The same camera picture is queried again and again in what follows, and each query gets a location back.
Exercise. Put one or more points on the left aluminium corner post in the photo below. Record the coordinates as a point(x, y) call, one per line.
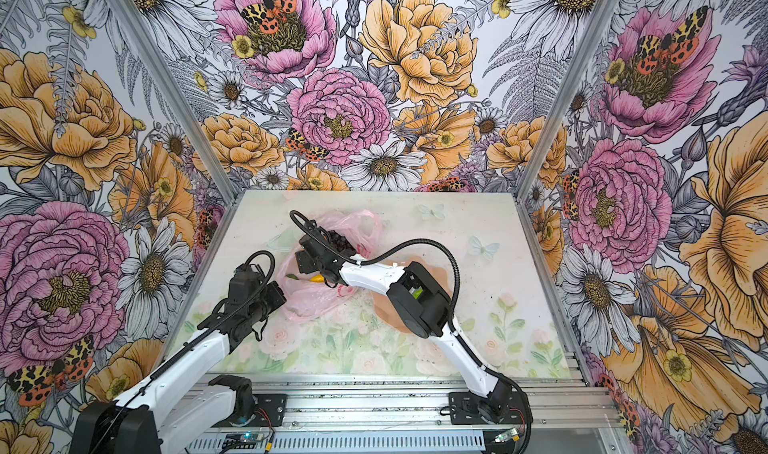
point(138, 32)

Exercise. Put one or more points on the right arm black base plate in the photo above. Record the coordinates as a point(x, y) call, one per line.
point(465, 408)

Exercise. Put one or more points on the aluminium rail frame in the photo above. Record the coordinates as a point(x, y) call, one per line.
point(401, 414)

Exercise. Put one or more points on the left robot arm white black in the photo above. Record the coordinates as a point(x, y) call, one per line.
point(153, 416)

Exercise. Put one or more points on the left green circuit board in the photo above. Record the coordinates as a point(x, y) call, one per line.
point(243, 441)

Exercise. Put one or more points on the pink plastic bag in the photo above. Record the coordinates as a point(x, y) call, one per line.
point(310, 275)

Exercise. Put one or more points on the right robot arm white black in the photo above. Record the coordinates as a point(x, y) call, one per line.
point(480, 378)

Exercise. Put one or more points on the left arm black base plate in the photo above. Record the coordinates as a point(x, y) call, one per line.
point(268, 411)

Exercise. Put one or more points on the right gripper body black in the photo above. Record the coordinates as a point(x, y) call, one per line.
point(308, 262)

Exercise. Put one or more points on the right aluminium corner post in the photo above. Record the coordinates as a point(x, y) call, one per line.
point(596, 26)

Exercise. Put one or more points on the right green circuit board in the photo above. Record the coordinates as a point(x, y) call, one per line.
point(509, 435)

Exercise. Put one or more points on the green circuit board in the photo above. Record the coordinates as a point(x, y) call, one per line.
point(243, 441)
point(509, 435)

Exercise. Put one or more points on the aluminium corner post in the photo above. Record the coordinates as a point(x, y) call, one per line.
point(596, 26)
point(138, 32)

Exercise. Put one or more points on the pink flower-shaped plate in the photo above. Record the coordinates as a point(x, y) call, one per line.
point(424, 317)

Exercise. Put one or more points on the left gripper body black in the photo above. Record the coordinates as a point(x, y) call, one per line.
point(270, 302)

